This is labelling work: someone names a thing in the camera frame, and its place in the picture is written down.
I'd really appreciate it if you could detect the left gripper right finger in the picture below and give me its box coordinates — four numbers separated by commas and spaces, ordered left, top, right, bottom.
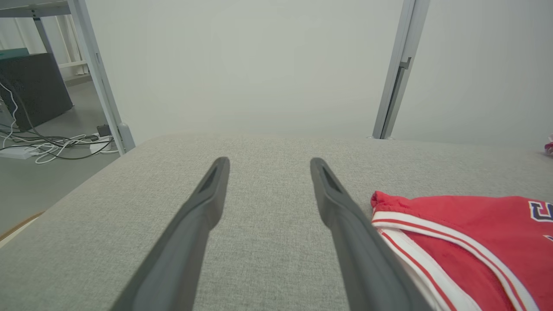
309, 157, 432, 311

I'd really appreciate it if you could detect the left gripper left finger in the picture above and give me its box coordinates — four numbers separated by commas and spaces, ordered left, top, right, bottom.
110, 156, 231, 311

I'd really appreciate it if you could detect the red Bulls basketball jersey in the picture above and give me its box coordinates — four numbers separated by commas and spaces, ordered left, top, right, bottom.
370, 190, 553, 311

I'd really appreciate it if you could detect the short white power strip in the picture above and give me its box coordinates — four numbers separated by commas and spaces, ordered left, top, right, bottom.
89, 136, 115, 153

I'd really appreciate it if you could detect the long white power strip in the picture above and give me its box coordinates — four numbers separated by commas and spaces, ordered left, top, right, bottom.
0, 147, 40, 160

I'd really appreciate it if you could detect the black cabinet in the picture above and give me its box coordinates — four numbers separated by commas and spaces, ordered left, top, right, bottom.
0, 53, 74, 131

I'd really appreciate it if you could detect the teal box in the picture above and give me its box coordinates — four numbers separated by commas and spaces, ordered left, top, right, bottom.
0, 48, 30, 60

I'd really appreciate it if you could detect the white cable bundle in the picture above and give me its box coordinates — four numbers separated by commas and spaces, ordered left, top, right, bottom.
0, 82, 119, 165

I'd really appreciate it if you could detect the black floor cable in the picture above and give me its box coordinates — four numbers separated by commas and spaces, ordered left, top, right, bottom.
0, 78, 114, 161

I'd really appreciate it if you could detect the grey metal partition post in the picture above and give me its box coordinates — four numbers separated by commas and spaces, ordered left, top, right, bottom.
372, 0, 431, 140

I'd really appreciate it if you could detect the grey partition end post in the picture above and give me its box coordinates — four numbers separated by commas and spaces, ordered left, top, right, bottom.
67, 0, 136, 155

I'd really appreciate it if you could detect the grey metal table frame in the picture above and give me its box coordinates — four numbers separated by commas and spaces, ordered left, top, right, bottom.
0, 0, 72, 54

